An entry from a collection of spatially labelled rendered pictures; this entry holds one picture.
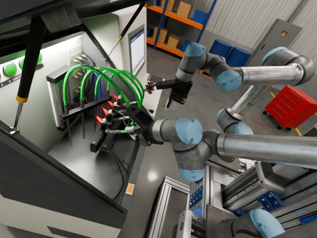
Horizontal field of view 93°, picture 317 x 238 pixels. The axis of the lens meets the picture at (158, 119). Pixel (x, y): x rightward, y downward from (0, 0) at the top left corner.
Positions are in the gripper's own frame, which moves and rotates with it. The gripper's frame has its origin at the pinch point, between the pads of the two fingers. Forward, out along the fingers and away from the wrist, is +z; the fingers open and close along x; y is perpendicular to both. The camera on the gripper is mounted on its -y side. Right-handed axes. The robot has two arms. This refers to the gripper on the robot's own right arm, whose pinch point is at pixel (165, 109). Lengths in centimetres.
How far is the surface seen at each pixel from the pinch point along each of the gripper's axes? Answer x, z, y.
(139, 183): 17, 124, 7
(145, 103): 35.8, 26.3, -13.2
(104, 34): 23, -20, -45
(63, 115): -14, 14, -49
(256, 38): 598, -11, 282
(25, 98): -44, -22, -34
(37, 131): -24, 21, -57
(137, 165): -20.1, 29.3, -4.7
